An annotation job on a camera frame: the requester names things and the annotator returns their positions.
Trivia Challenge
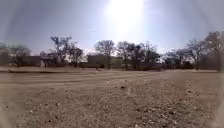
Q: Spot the small low building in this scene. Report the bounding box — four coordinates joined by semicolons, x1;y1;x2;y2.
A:
25;55;48;68

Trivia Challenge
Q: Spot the gravel dirt road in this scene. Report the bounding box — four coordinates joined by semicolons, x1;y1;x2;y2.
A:
0;68;224;128

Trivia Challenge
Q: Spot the row of bare trees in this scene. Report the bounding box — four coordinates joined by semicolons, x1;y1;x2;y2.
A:
0;31;224;72

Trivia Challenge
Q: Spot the low long building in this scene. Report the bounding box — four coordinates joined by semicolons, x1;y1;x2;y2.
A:
86;54;125;70

